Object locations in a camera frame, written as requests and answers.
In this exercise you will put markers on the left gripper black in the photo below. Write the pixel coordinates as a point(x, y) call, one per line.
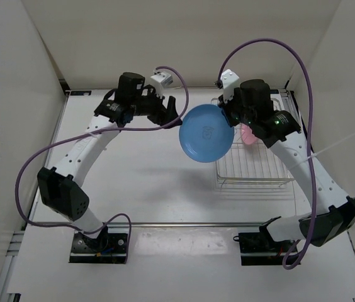
point(162, 115)

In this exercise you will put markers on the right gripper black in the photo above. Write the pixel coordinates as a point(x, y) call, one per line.
point(225, 106)

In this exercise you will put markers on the blue plastic plate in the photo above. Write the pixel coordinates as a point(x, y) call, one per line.
point(205, 136)

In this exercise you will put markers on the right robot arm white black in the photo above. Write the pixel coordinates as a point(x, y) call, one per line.
point(333, 210)

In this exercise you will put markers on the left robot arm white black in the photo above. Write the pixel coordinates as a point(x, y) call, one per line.
point(60, 186)

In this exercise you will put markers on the pink plastic plate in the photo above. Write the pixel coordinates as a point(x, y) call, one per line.
point(248, 138)

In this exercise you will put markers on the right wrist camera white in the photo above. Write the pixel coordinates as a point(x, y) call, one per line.
point(228, 81)

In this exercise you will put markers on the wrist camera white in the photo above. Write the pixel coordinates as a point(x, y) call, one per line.
point(159, 81)
point(228, 81)

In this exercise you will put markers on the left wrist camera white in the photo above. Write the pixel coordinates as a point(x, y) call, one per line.
point(159, 81)

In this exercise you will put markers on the metal wire dish rack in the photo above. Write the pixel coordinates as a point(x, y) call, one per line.
point(250, 165)

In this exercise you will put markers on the aluminium frame rail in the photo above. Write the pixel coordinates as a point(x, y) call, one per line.
point(197, 224)

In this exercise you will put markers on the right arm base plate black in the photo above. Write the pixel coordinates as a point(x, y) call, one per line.
point(254, 250)

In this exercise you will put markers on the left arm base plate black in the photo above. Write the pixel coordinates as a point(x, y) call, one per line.
point(107, 248)

